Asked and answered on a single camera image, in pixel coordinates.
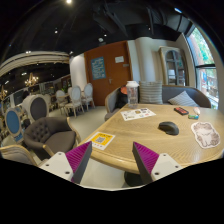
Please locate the white dining chair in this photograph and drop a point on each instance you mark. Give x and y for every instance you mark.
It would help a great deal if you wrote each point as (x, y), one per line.
(87, 97)
(76, 102)

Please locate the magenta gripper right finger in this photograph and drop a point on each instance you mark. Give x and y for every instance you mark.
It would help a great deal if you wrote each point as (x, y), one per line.
(153, 166)

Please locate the pink small object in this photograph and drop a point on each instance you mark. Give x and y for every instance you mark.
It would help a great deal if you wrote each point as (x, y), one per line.
(197, 110)

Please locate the arched wooden cabinet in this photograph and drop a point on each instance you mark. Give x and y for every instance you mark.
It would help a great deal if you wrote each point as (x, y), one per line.
(174, 66)

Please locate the clear plastic shaker bottle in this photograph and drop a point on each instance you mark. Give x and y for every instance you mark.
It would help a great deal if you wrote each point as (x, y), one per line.
(132, 93)

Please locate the grey back oval chair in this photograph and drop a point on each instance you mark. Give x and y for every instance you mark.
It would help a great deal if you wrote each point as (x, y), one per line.
(36, 107)

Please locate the dark grey tufted armchair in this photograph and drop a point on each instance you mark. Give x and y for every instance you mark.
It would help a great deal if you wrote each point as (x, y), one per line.
(49, 135)

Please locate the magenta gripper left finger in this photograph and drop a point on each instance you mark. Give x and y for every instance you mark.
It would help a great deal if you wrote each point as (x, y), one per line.
(71, 165)

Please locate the blue poster on door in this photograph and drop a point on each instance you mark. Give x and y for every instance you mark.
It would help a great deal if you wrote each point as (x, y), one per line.
(98, 68)

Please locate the chandelier lamp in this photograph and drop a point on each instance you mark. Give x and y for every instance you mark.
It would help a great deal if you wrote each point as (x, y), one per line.
(31, 81)

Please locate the white dining chair far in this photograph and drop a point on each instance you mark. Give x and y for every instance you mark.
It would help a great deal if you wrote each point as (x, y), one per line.
(87, 97)

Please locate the blue back oval chair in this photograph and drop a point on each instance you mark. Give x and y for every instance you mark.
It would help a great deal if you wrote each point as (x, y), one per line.
(13, 124)

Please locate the window with black frame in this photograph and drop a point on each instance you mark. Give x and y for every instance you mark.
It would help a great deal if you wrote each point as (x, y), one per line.
(205, 68)

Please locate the black computer mouse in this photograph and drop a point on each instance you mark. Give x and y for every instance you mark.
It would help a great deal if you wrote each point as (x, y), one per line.
(169, 128)

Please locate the orange wooden door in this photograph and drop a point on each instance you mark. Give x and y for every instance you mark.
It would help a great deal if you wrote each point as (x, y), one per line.
(117, 67)

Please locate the grey diagonal cushion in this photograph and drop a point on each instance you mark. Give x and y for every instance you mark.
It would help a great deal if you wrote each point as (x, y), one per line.
(183, 99)

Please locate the small green packet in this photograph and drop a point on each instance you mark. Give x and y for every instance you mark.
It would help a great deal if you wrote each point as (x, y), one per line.
(196, 117)

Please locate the striped cushion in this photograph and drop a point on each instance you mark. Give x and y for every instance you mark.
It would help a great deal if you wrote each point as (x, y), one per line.
(150, 92)

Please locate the beige armchair edge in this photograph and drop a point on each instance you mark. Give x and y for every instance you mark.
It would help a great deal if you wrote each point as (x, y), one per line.
(20, 154)

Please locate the white menu sheet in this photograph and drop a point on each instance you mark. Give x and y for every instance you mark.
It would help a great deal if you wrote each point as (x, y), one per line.
(137, 114)

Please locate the black and red case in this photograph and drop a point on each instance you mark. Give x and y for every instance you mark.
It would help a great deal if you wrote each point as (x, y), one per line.
(181, 111)

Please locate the grey sofa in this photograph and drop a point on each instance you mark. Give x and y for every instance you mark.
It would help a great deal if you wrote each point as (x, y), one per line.
(162, 94)

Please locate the cat-shaped mouse pad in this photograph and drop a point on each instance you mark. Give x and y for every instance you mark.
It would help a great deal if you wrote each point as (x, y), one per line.
(205, 135)

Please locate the yellow QR code sticker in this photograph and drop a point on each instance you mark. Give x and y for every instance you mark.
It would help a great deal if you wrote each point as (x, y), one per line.
(101, 140)

